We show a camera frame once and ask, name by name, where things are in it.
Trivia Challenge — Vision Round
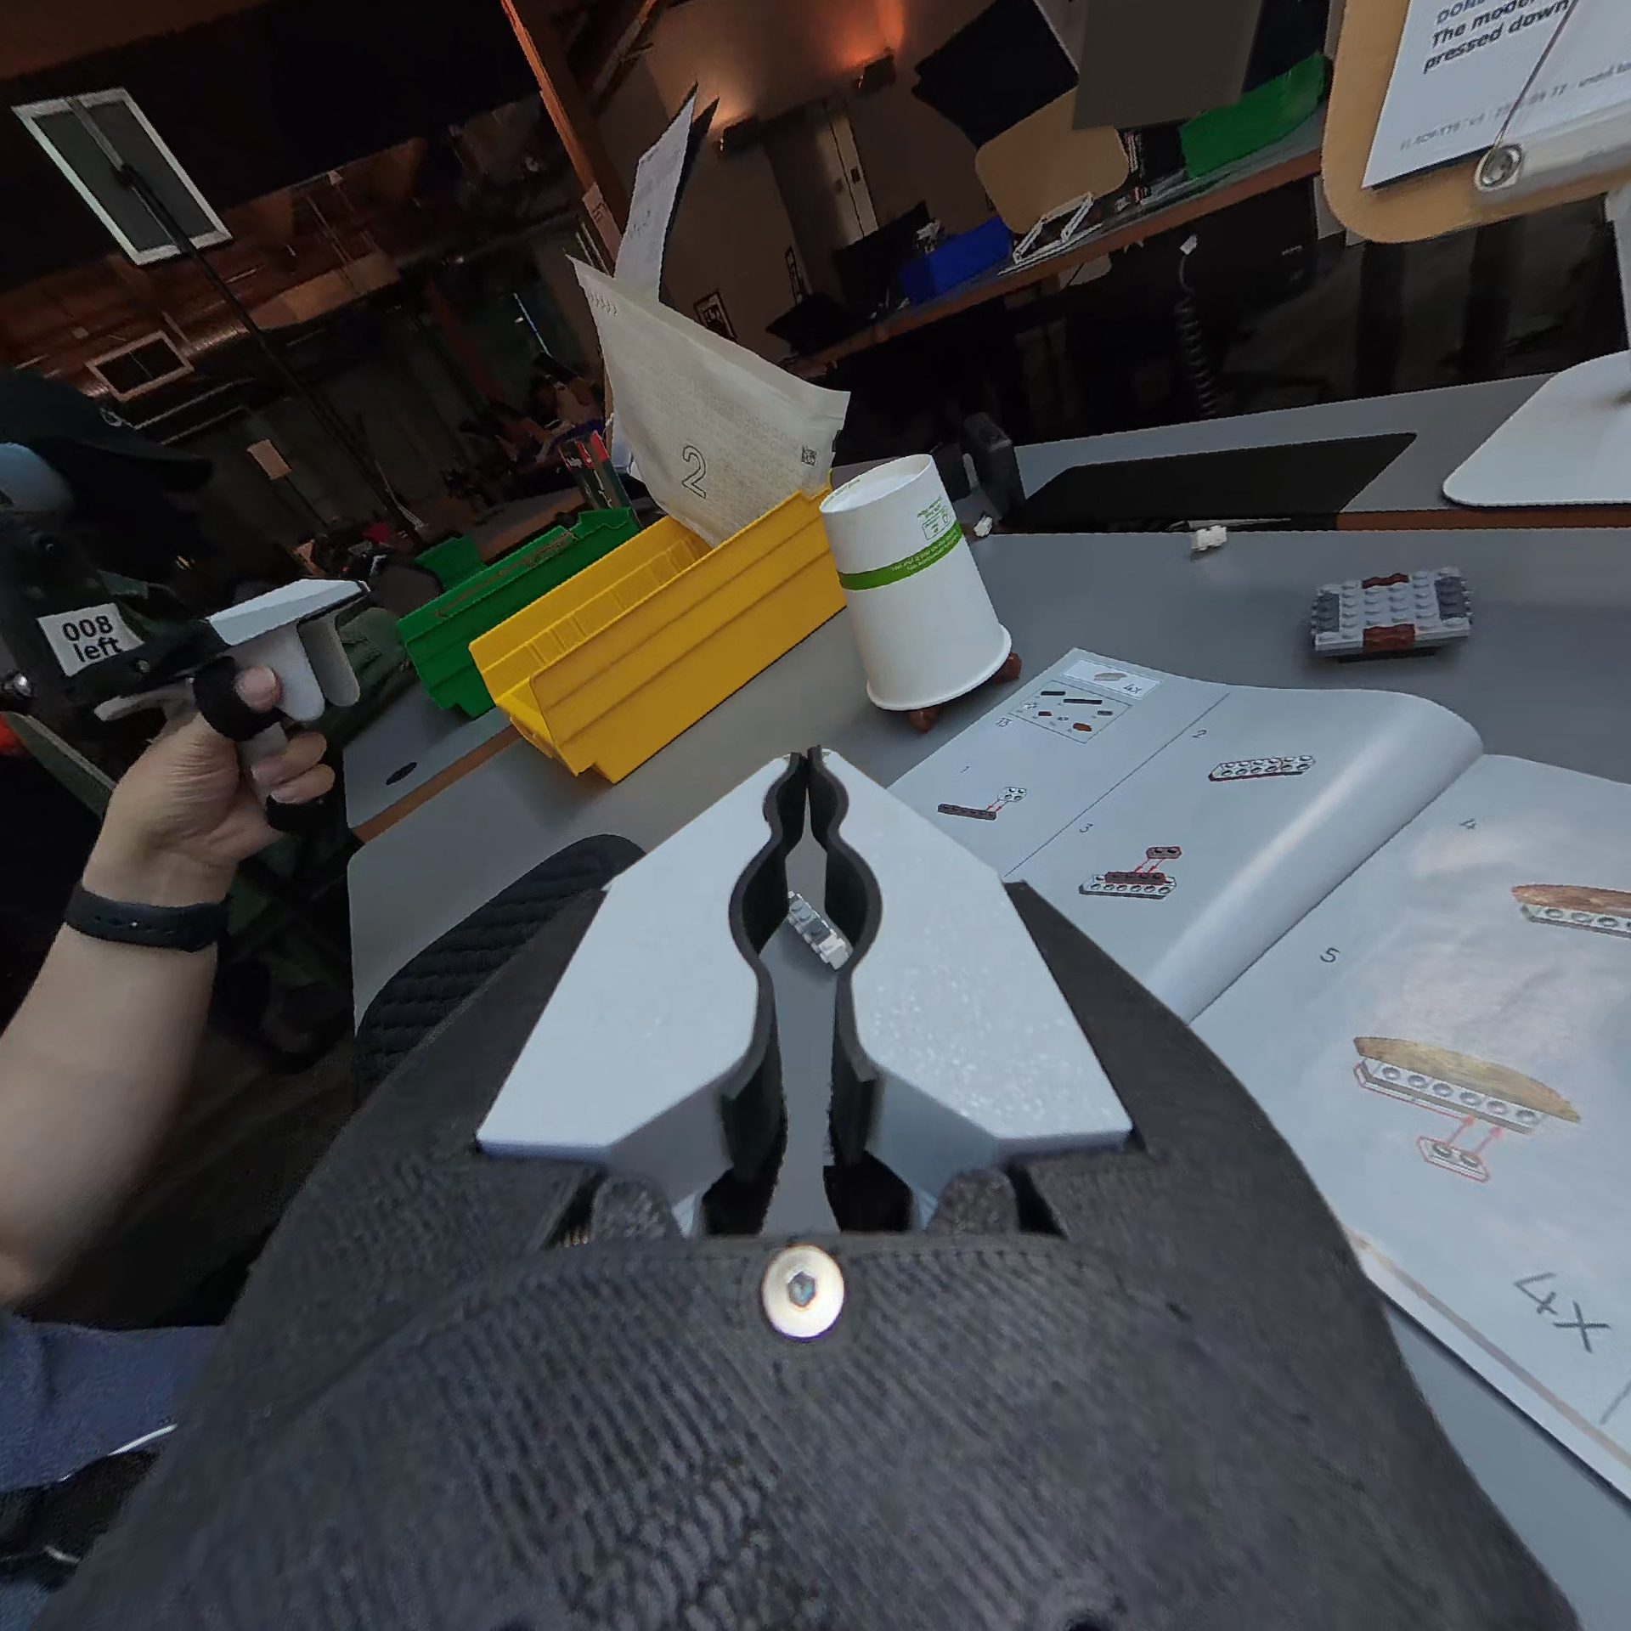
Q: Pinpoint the person's left hand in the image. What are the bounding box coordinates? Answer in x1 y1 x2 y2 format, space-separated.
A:
79 666 336 905

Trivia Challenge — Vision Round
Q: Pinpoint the white lego frame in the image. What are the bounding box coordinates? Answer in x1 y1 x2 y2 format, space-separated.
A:
1003 193 1100 273

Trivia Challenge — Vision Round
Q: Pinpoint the small rounded cardboard board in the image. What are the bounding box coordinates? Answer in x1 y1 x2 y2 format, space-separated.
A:
974 93 1132 234

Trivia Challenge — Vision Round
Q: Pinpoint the white paper bag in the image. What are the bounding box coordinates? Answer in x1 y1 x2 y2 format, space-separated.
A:
572 255 853 551

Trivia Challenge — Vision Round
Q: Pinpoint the green storage bin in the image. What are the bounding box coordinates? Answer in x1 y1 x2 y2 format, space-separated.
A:
1179 55 1336 178

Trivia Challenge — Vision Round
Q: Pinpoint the white monitor stand base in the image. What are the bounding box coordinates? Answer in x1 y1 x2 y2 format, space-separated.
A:
1441 353 1631 509

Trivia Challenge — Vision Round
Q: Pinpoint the person's left forearm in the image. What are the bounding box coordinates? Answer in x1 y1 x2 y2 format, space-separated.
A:
0 899 234 1304

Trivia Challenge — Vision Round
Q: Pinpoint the coiled cable with white plug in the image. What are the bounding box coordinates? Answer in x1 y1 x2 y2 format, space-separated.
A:
1169 236 1220 426

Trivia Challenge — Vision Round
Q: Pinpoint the grey and brown lego assembly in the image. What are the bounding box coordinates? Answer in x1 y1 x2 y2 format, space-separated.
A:
1307 565 1476 663

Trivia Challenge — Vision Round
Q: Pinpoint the black wristband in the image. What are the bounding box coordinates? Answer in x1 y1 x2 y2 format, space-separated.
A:
65 880 234 957

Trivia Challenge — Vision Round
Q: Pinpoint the white paper cup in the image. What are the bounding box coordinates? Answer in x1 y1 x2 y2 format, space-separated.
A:
817 453 1016 712

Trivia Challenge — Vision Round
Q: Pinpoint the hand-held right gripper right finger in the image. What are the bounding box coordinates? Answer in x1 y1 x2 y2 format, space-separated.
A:
812 746 1135 1237

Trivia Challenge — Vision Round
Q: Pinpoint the blue storage bin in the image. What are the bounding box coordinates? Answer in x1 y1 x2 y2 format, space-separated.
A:
897 217 1016 305

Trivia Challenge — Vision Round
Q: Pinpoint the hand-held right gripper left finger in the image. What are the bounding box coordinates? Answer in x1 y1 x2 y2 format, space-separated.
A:
474 749 817 1237

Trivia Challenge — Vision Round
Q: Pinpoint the lego instruction booklet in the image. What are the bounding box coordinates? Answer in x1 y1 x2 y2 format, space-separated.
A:
886 647 1631 1499

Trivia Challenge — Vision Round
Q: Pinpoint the printed white paper notice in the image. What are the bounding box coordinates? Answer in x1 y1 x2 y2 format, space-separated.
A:
1360 0 1631 194

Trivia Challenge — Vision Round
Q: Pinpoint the large cardboard board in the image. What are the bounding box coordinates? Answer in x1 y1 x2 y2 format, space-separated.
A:
1321 0 1631 246

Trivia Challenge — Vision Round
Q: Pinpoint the dark desk mat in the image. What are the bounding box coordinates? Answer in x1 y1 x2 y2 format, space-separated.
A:
1014 433 1419 523

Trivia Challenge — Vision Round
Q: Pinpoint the black box device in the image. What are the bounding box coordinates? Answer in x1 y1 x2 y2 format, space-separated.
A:
960 413 1023 511

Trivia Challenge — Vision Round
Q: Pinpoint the white paper sheet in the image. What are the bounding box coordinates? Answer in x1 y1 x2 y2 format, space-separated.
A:
615 83 699 310

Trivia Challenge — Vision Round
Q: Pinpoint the person's blue sleeve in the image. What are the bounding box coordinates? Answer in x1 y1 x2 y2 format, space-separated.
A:
0 1310 220 1495

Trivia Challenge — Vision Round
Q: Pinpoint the white framed ceiling panel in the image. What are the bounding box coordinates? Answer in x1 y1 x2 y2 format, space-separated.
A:
14 86 234 269

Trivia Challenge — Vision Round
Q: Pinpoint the yellow plastic bin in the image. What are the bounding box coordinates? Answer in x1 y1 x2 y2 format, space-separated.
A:
469 488 853 784

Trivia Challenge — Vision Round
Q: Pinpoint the green plastic bin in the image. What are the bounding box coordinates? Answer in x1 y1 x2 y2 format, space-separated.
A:
394 508 640 719

